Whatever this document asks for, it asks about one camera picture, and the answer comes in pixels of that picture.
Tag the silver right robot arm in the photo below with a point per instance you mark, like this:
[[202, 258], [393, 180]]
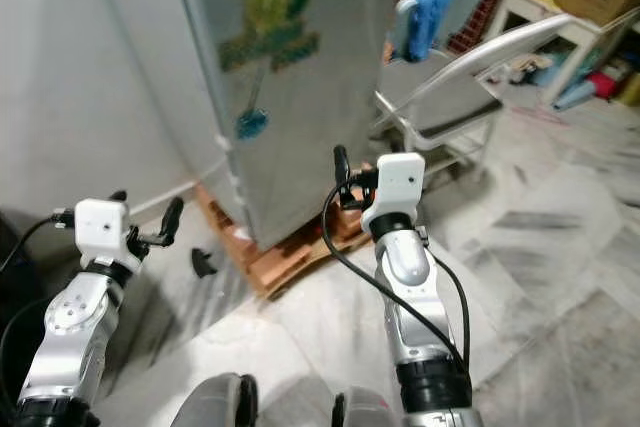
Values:
[[410, 272]]

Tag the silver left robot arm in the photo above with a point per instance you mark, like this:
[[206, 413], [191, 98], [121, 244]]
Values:
[[70, 332]]

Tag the silver fridge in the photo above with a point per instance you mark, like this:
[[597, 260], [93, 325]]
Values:
[[300, 147]]

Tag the small blue fridge sticker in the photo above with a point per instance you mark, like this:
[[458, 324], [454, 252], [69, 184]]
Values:
[[252, 125]]

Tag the green yellow fridge sticker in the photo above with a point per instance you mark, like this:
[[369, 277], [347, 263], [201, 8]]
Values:
[[275, 17]]

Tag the small black wedge object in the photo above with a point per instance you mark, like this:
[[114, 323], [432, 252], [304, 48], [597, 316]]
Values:
[[204, 265]]

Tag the red brick base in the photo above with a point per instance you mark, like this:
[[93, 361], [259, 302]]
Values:
[[280, 262]]

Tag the blue cloth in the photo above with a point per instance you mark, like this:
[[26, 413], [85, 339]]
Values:
[[428, 22]]

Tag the pale blue plastic panel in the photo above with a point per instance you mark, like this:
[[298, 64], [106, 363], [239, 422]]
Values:
[[465, 2]]

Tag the grey left robot leg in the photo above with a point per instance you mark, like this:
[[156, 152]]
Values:
[[212, 402]]

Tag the pale blue bottle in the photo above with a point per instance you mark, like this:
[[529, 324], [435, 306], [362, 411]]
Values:
[[575, 94]]

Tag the red container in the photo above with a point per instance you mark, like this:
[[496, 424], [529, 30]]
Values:
[[607, 83]]

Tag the white shelf unit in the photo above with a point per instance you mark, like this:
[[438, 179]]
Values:
[[585, 32]]

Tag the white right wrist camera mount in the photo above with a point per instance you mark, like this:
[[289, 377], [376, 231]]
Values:
[[398, 185]]

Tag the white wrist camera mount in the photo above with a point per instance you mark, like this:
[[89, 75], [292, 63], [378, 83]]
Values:
[[102, 230], [398, 185]]

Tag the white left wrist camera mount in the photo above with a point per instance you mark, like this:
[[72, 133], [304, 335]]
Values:
[[102, 230]]

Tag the white curved tube frame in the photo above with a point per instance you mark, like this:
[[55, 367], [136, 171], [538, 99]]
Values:
[[500, 47]]

